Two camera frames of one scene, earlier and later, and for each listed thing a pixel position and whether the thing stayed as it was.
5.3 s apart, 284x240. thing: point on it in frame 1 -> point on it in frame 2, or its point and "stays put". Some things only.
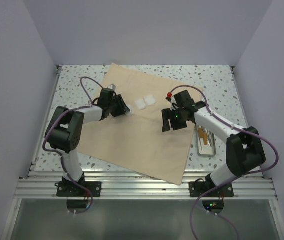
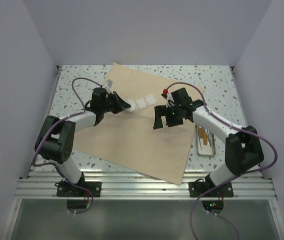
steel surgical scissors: (210, 137) stays put
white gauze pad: (131, 113) -> (133, 105)
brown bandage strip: (205, 138) stays put
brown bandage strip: (200, 132) stays put
